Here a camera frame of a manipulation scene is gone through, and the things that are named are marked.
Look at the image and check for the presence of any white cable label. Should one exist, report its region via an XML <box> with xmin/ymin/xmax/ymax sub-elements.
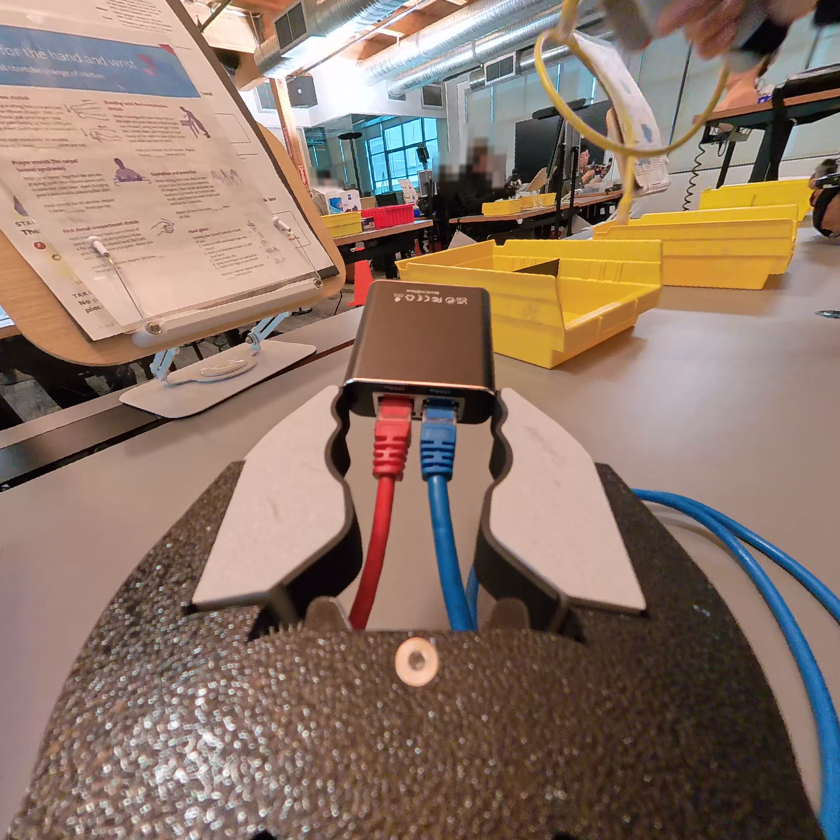
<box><xmin>576</xmin><ymin>31</ymin><xmax>672</xmax><ymax>196</ymax></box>

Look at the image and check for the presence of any printed instruction sheet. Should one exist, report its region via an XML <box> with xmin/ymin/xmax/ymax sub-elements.
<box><xmin>0</xmin><ymin>0</ymin><xmax>324</xmax><ymax>342</ymax></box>

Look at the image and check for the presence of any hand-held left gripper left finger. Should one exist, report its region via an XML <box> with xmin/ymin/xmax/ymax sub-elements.
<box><xmin>190</xmin><ymin>384</ymin><xmax>364</xmax><ymax>634</ymax></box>

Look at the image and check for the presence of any blue ethernet cable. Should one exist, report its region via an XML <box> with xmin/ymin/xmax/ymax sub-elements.
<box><xmin>419</xmin><ymin>399</ymin><xmax>840</xmax><ymax>837</ymax></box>

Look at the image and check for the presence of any wooden document stand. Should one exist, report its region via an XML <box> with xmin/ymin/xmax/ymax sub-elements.
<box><xmin>0</xmin><ymin>0</ymin><xmax>347</xmax><ymax>421</ymax></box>

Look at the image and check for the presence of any red ethernet cable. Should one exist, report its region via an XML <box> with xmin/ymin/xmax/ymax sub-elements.
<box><xmin>348</xmin><ymin>397</ymin><xmax>416</xmax><ymax>633</ymax></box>

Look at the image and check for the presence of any black monitor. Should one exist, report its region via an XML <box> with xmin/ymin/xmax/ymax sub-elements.
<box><xmin>514</xmin><ymin>98</ymin><xmax>613</xmax><ymax>181</ymax></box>

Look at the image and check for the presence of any black network adapter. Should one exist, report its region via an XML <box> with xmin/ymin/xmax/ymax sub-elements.
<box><xmin>341</xmin><ymin>279</ymin><xmax>498</xmax><ymax>427</ymax></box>

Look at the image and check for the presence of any yellow ethernet cable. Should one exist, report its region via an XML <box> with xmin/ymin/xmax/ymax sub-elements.
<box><xmin>535</xmin><ymin>0</ymin><xmax>732</xmax><ymax>231</ymax></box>

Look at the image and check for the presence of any person's right hand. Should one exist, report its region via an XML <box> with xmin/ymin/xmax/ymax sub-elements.
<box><xmin>656</xmin><ymin>0</ymin><xmax>798</xmax><ymax>63</ymax></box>

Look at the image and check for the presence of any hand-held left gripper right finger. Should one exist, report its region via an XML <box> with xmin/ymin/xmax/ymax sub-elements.
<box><xmin>475</xmin><ymin>387</ymin><xmax>648</xmax><ymax>634</ymax></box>

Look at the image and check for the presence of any black-legged wooden desk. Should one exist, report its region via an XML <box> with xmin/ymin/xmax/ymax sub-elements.
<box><xmin>699</xmin><ymin>66</ymin><xmax>840</xmax><ymax>191</ymax></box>

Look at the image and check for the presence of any grey desk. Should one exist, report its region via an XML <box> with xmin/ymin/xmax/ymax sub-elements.
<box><xmin>0</xmin><ymin>220</ymin><xmax>840</xmax><ymax>840</ymax></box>

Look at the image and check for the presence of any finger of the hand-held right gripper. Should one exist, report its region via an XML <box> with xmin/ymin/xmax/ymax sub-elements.
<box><xmin>600</xmin><ymin>0</ymin><xmax>665</xmax><ymax>52</ymax></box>

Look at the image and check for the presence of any silver ventilation duct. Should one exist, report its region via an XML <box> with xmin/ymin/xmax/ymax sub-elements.
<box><xmin>252</xmin><ymin>0</ymin><xmax>631</xmax><ymax>99</ymax></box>

